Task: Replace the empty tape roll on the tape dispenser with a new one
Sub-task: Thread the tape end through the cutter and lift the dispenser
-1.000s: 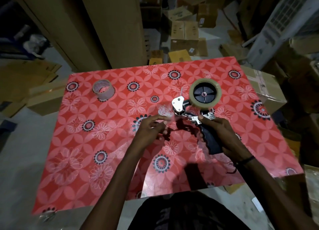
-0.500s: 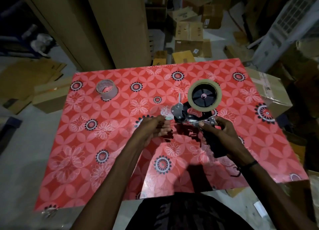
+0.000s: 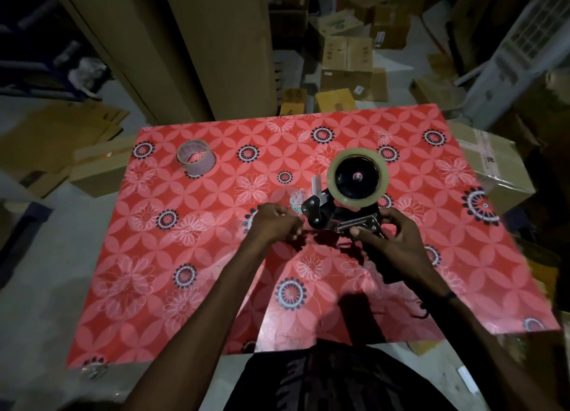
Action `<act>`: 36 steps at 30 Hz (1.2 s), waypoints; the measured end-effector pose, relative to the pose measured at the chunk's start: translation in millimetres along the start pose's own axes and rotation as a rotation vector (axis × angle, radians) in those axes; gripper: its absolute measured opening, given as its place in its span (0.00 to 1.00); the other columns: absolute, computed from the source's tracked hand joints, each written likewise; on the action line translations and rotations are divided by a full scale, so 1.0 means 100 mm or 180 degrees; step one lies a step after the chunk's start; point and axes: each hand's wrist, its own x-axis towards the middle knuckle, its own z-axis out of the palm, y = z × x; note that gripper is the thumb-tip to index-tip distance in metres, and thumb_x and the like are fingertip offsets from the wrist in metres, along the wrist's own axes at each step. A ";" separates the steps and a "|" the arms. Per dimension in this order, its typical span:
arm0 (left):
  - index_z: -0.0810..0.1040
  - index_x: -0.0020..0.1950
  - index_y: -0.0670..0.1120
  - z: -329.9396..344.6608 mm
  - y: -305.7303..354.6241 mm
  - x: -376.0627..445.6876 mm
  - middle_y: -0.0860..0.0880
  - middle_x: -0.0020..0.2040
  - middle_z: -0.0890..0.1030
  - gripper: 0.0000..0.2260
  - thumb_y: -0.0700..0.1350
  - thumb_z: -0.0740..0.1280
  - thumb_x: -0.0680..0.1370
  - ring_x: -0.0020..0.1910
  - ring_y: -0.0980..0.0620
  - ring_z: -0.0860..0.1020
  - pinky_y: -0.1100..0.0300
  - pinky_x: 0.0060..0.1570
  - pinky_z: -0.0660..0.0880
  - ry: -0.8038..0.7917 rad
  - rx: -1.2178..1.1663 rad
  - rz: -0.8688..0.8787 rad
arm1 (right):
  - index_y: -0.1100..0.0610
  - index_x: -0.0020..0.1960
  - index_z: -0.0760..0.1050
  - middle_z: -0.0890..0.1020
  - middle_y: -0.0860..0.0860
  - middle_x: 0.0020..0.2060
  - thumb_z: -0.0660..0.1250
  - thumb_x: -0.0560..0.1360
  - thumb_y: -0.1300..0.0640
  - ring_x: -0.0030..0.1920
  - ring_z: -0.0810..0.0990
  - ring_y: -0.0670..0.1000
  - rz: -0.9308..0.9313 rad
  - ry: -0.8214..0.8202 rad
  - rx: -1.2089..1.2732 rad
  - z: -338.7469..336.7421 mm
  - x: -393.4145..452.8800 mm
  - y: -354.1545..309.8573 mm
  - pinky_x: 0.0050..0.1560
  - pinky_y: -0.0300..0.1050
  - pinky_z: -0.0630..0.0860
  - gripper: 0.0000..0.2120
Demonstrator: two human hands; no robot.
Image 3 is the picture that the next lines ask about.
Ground dark blue metal beam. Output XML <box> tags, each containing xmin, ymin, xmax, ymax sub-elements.
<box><xmin>0</xmin><ymin>201</ymin><xmax>54</xmax><ymax>289</ymax></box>

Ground red floral table cover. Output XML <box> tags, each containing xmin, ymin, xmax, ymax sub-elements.
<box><xmin>65</xmin><ymin>104</ymin><xmax>562</xmax><ymax>369</ymax></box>

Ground person's right hand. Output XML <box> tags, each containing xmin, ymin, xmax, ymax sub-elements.
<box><xmin>349</xmin><ymin>207</ymin><xmax>453</xmax><ymax>298</ymax></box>

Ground large dark printed carton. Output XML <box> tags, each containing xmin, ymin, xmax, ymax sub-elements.
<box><xmin>445</xmin><ymin>0</ymin><xmax>535</xmax><ymax>76</ymax></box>

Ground black wristband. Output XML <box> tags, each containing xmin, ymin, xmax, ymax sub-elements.
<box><xmin>411</xmin><ymin>290</ymin><xmax>458</xmax><ymax>320</ymax></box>

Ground tall brown cardboard carton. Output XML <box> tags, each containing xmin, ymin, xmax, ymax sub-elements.
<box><xmin>44</xmin><ymin>0</ymin><xmax>214</xmax><ymax>124</ymax></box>
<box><xmin>160</xmin><ymin>0</ymin><xmax>278</xmax><ymax>121</ymax></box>

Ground flattened cardboard sheets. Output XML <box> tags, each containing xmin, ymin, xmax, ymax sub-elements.
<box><xmin>0</xmin><ymin>99</ymin><xmax>130</xmax><ymax>198</ymax></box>

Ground brown cardboard box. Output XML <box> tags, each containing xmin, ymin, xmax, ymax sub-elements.
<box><xmin>67</xmin><ymin>134</ymin><xmax>139</xmax><ymax>198</ymax></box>

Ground white crumpled plastic bag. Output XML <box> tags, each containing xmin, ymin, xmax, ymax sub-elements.
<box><xmin>67</xmin><ymin>58</ymin><xmax>110</xmax><ymax>100</ymax></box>

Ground dark patterned shirt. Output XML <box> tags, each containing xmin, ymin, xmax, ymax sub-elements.
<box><xmin>222</xmin><ymin>339</ymin><xmax>460</xmax><ymax>411</ymax></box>

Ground white air cooler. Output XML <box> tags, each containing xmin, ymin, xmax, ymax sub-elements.
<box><xmin>461</xmin><ymin>0</ymin><xmax>570</xmax><ymax>131</ymax></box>

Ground person's right forearm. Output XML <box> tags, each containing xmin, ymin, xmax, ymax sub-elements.
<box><xmin>420</xmin><ymin>290</ymin><xmax>566</xmax><ymax>411</ymax></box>

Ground person's left hand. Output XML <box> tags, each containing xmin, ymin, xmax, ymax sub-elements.
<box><xmin>245</xmin><ymin>203</ymin><xmax>306</xmax><ymax>254</ymax></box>

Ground pile of cardboard boxes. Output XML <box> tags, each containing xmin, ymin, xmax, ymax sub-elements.
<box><xmin>267</xmin><ymin>0</ymin><xmax>466</xmax><ymax>115</ymax></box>

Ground taped plastic-wrapped cardboard box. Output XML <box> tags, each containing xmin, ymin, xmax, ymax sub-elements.
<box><xmin>449</xmin><ymin>121</ymin><xmax>537</xmax><ymax>216</ymax></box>

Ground clear tape roll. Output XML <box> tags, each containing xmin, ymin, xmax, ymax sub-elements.
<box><xmin>326</xmin><ymin>147</ymin><xmax>389</xmax><ymax>209</ymax></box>

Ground person's left forearm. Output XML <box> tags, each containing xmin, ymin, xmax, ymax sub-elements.
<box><xmin>122</xmin><ymin>241</ymin><xmax>286</xmax><ymax>411</ymax></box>

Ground black metal tape dispenser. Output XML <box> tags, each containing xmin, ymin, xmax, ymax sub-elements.
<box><xmin>300</xmin><ymin>156</ymin><xmax>388</xmax><ymax>242</ymax></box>

